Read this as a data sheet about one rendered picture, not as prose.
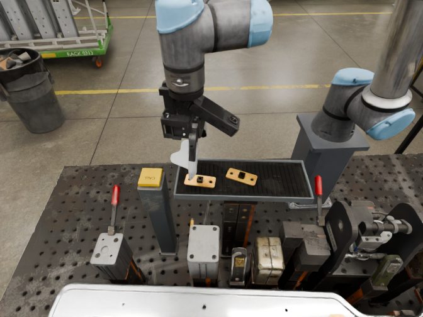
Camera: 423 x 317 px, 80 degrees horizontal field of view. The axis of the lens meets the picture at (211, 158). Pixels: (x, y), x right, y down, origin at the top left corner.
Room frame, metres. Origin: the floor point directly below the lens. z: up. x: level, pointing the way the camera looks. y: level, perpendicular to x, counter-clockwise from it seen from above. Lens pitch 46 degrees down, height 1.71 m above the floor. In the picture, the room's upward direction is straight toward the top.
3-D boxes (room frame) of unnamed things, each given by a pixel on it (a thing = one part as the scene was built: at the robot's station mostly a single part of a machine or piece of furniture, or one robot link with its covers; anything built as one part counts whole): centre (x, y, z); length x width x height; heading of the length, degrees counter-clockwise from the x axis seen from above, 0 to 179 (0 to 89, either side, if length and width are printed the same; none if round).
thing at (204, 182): (0.44, 0.03, 1.17); 0.08 x 0.04 x 0.01; 80
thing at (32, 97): (2.18, 1.78, 0.36); 0.54 x 0.50 x 0.73; 3
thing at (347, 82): (0.74, -0.46, 1.27); 0.13 x 0.12 x 0.14; 17
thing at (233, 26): (0.49, -0.04, 1.55); 0.11 x 0.11 x 0.08; 17
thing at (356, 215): (0.31, -0.41, 0.94); 0.18 x 0.13 x 0.49; 88
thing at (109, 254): (0.30, 0.28, 0.88); 0.11 x 0.10 x 0.36; 178
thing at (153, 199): (0.46, 0.17, 0.92); 0.08 x 0.08 x 0.44; 88
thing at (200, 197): (0.45, -0.09, 1.16); 0.37 x 0.14 x 0.02; 88
